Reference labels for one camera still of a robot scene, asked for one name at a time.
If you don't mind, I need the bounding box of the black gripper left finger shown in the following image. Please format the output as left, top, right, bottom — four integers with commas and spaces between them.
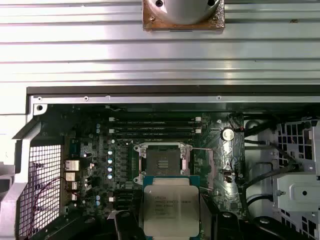
69, 211, 144, 240

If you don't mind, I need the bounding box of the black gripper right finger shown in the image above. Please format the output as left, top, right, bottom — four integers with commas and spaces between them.
199, 198, 275, 240

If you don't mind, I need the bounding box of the silver CPU chip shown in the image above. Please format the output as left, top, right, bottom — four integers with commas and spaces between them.
141, 174, 201, 237

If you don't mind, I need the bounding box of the black RAM slot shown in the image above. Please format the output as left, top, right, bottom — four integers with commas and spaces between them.
109, 188, 143, 199
109, 198, 143, 211

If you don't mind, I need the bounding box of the CPU socket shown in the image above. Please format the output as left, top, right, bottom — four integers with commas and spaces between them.
133, 142, 194, 183

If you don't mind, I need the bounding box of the green motherboard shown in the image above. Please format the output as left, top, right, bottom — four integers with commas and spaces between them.
62, 104, 246, 226

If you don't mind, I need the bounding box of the silver metal drive cage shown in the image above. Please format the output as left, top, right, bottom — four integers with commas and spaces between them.
272, 117, 320, 240

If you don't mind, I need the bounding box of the round coin battery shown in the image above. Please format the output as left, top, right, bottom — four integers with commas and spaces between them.
221, 127, 235, 142

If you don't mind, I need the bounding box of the black open PC case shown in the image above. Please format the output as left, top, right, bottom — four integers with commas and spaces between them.
0, 86, 320, 240

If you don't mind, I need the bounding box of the black looped cable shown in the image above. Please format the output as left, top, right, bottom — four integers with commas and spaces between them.
243, 161, 301, 201

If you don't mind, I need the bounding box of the brown square base plate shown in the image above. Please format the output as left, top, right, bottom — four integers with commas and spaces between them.
142, 0, 226, 32

